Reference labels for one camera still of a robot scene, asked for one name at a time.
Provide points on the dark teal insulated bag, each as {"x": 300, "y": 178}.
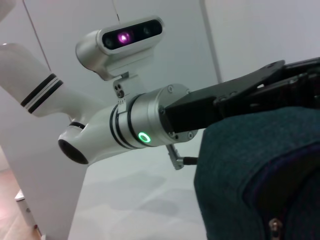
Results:
{"x": 250, "y": 175}

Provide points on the white box with red dot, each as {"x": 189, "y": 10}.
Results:
{"x": 28, "y": 215}

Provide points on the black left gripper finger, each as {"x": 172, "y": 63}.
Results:
{"x": 275, "y": 95}
{"x": 305, "y": 66}

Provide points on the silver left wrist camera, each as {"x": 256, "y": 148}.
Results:
{"x": 120, "y": 50}

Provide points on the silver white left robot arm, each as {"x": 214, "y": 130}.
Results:
{"x": 87, "y": 125}

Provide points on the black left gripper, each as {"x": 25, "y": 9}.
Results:
{"x": 195, "y": 112}

